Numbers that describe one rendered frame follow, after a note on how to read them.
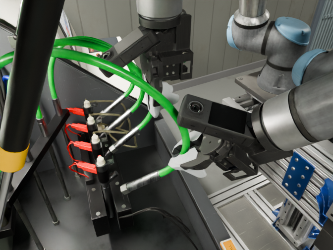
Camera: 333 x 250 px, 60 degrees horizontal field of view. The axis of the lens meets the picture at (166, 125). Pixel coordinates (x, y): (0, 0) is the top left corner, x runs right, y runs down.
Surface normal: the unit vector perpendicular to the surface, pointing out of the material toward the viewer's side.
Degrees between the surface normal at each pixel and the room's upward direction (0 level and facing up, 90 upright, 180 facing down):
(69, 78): 90
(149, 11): 90
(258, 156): 103
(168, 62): 90
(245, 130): 20
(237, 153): 45
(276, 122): 71
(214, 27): 90
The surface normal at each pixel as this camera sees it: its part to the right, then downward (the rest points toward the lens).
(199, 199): 0.00, -0.77
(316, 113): -0.67, 0.24
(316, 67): -0.72, -0.45
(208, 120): 0.15, -0.54
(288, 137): -0.44, 0.59
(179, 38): 0.33, 0.59
